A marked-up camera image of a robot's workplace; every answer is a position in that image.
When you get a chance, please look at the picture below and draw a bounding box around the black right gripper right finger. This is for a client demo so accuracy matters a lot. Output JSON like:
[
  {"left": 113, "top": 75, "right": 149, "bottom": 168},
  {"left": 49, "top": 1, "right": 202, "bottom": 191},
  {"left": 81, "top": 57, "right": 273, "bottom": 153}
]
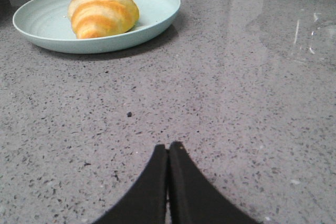
[{"left": 169, "top": 142, "right": 257, "bottom": 224}]

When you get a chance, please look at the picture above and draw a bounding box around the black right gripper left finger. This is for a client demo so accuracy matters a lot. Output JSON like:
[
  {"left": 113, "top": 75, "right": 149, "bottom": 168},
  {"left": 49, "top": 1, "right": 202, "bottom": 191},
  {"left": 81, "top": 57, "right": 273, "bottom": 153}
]
[{"left": 95, "top": 145, "right": 168, "bottom": 224}]

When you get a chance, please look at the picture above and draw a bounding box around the golden croissant bread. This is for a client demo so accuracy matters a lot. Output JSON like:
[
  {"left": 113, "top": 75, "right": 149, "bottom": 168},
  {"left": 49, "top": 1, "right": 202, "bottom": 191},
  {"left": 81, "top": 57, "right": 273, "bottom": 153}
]
[{"left": 67, "top": 0, "right": 140, "bottom": 39}]

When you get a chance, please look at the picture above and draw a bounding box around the light green plate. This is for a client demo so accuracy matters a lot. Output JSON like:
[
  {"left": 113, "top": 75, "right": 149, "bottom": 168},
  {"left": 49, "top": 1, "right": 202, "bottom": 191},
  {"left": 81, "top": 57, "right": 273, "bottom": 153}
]
[{"left": 13, "top": 0, "right": 181, "bottom": 54}]

